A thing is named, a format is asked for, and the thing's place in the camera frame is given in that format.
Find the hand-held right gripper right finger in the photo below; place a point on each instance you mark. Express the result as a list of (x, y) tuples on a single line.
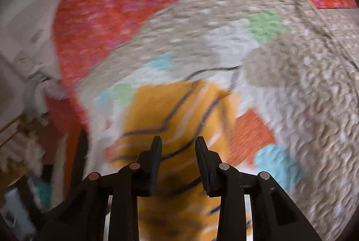
[(202, 162)]

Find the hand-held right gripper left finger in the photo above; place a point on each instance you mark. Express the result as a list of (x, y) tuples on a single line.
[(155, 162)]

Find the yellow striped small garment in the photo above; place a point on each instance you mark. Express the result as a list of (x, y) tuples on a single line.
[(168, 106)]

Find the pale quilted patchwork blanket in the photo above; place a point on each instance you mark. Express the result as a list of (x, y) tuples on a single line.
[(280, 89)]

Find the white crumpled cloth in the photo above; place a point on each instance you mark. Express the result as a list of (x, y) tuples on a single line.
[(42, 81)]

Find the red floral bedsheet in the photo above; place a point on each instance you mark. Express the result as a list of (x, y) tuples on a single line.
[(112, 5)]

